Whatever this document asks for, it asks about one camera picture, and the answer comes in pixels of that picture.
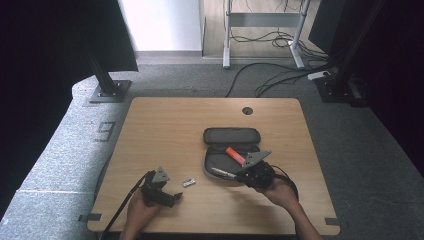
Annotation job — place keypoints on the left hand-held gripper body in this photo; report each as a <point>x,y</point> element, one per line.
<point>154,190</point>

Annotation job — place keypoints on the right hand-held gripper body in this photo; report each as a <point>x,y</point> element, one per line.
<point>258,175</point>

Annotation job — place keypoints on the silver pen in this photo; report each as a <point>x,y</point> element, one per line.
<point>222,172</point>

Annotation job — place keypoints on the orange highlighter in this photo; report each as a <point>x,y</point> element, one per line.
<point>234,154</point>

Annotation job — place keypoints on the black pencil case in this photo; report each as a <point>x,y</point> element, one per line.
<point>221,160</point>

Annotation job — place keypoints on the person's left hand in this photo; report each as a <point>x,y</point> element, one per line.
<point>138,213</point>

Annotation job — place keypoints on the person's right hand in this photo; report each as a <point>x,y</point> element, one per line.
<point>281,195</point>

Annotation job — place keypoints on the small silver clip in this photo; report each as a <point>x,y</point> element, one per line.
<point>189,182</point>

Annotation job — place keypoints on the grey tape strip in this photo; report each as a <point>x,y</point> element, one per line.
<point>89,217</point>
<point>332,221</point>

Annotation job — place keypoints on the white power strip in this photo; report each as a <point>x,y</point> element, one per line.
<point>318,75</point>

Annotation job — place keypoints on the white panel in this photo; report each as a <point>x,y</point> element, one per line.
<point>163,25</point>

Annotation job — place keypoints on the black curtain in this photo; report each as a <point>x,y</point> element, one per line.
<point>40,66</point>
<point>396,66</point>

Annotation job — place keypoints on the black stand with base plate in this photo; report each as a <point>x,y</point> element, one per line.
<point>106,85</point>
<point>338,86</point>

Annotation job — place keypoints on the white metal desk frame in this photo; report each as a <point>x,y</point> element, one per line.
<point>263,19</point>

